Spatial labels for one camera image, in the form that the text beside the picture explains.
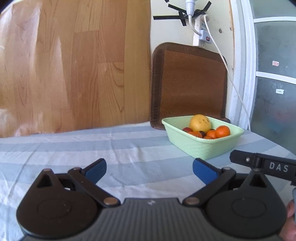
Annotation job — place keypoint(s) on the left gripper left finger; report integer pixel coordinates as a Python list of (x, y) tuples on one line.
[(85, 180)]

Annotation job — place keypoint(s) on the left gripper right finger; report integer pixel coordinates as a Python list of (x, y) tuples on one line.
[(215, 180)]

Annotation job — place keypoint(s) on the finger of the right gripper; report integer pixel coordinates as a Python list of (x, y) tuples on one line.
[(243, 158)]

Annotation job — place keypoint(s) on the orange mandarin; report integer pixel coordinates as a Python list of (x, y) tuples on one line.
[(222, 131), (197, 134)]

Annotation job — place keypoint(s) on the smooth orange fruit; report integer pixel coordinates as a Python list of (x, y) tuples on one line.
[(208, 138), (211, 134)]

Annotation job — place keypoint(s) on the red tomato with stem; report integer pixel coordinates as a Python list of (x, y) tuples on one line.
[(187, 129)]

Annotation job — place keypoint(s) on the dark plum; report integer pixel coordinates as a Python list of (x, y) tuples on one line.
[(203, 134)]

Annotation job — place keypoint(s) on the person's right hand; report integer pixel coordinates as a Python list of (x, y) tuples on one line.
[(288, 232)]

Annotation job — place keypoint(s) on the light green plastic basket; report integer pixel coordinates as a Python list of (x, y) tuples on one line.
[(200, 147)]

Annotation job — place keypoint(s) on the yellow spotted pear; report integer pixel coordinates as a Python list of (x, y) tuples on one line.
[(199, 123)]

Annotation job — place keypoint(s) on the brown woven seat mat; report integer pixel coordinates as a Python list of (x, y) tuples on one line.
[(187, 80)]

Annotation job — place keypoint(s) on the wood pattern floor sheet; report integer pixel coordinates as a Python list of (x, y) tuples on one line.
[(72, 65)]

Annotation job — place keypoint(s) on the white power strip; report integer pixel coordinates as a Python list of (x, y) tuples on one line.
[(204, 39)]

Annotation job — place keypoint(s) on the black tape strips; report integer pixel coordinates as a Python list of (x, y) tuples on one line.
[(182, 13)]

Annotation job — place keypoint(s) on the white door frame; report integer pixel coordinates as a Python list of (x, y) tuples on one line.
[(264, 46)]

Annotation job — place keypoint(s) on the white plug with cable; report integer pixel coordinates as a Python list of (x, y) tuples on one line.
[(190, 9)]

